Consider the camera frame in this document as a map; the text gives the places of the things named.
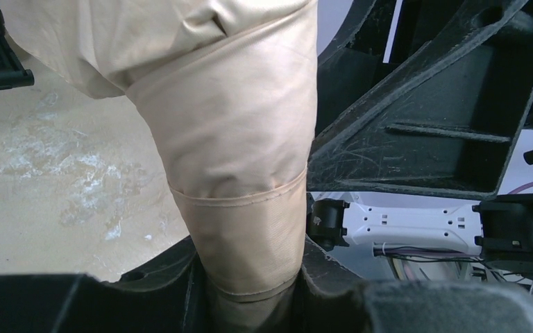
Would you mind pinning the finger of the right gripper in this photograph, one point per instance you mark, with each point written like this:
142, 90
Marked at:
423, 97

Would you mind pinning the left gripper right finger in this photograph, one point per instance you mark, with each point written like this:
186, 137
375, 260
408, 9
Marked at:
331, 298

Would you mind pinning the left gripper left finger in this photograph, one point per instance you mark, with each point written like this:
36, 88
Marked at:
166, 294

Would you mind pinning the beige umbrella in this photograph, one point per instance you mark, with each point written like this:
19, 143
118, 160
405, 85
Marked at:
228, 90

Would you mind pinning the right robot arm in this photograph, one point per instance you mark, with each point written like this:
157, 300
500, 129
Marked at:
497, 230

